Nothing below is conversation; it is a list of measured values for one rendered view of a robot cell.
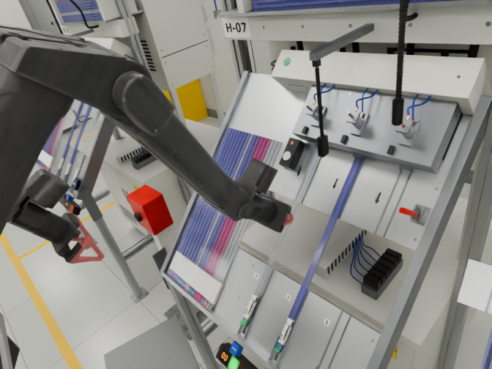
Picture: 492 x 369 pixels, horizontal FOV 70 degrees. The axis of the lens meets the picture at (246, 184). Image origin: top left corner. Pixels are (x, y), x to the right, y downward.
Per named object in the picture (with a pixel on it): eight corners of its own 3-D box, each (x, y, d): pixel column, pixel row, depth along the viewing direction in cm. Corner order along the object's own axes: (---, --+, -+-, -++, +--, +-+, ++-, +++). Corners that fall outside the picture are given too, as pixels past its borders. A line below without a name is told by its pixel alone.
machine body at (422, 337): (405, 446, 123) (419, 346, 89) (261, 332, 169) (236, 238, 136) (474, 318, 156) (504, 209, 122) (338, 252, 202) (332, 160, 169)
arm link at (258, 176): (203, 197, 70) (236, 217, 66) (230, 146, 69) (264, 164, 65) (231, 202, 81) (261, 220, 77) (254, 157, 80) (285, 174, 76)
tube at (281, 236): (247, 325, 89) (244, 326, 88) (242, 322, 90) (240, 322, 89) (325, 142, 89) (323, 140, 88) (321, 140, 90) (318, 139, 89)
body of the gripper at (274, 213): (261, 193, 87) (242, 186, 81) (293, 207, 80) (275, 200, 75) (251, 218, 87) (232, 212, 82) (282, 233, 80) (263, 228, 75)
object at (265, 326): (349, 420, 71) (343, 424, 69) (173, 271, 116) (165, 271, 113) (386, 334, 71) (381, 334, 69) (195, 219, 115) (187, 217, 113)
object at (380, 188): (422, 253, 73) (416, 250, 69) (221, 170, 117) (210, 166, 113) (484, 107, 73) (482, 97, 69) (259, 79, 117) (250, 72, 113)
